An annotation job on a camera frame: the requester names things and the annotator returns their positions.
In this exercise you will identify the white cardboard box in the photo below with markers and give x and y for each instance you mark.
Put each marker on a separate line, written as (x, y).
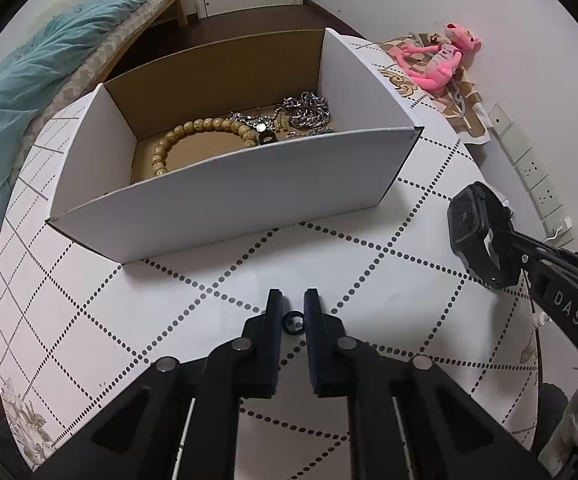
(234, 160)

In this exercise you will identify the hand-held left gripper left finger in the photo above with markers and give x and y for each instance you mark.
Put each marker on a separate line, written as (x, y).
(264, 355)

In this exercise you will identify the brown checkered cloth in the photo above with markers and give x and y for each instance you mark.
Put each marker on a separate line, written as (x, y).
(449, 95)

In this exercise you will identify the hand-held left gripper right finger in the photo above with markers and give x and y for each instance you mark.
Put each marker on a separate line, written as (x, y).
(319, 355)

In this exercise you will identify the pink plush toy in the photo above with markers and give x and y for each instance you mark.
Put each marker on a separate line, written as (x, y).
(436, 65)

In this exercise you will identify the blue quilt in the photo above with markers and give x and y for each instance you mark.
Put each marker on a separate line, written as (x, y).
(29, 85)

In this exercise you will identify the white diamond patterned tablecloth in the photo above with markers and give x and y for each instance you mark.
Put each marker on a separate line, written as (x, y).
(169, 320)

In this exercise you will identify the white power strip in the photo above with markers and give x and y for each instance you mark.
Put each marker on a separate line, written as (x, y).
(534, 165)

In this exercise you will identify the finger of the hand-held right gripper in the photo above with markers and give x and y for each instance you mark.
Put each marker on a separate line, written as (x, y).
(519, 247)

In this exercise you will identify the black smart watch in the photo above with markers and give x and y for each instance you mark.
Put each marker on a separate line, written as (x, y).
(476, 232)

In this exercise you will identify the white charger plug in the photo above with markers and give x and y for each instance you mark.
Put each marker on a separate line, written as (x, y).
(559, 232)

